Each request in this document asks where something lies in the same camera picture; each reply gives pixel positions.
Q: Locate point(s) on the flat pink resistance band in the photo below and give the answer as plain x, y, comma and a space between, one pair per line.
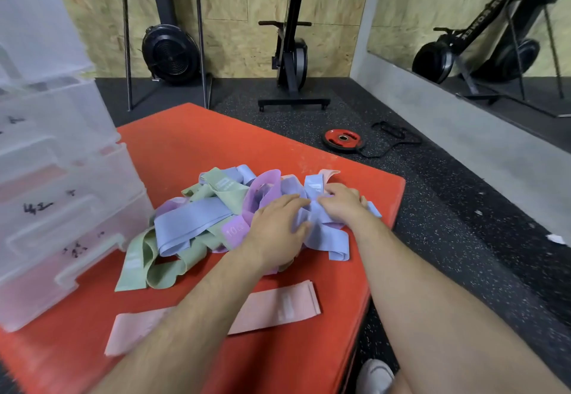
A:
276, 311

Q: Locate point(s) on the person's left thumb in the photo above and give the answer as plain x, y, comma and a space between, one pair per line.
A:
303, 232

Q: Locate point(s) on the person's right hand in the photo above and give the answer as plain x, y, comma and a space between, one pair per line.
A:
341, 206

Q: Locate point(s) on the light blue resistance band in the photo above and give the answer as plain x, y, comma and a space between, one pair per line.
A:
328, 237

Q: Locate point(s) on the wall mirror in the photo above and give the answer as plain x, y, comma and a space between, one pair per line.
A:
468, 19

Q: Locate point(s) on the red weight plate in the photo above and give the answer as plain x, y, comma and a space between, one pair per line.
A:
343, 139

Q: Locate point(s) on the translucent plastic drawer unit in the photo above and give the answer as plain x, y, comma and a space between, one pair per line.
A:
53, 161

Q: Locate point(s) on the person's right fingers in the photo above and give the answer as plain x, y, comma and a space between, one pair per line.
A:
329, 197

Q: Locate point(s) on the pile of pastel resistance bands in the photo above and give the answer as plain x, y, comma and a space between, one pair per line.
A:
192, 228

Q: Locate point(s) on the red padded gym box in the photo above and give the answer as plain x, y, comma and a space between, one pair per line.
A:
187, 148

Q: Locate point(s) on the black fan exercise machine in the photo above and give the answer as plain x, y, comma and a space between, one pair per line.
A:
169, 52

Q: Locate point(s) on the black upright rowing machine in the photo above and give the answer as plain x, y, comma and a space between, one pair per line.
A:
291, 54

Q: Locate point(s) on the white paper scrap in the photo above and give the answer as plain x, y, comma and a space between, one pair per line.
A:
556, 239

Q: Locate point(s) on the person's left hand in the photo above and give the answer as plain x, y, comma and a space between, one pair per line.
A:
267, 233

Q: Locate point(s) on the person's left forearm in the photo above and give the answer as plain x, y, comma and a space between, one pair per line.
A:
187, 331

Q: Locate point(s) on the white shoe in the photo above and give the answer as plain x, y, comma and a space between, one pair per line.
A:
374, 378

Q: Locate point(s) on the person's right forearm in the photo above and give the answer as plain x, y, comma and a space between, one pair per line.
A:
428, 313

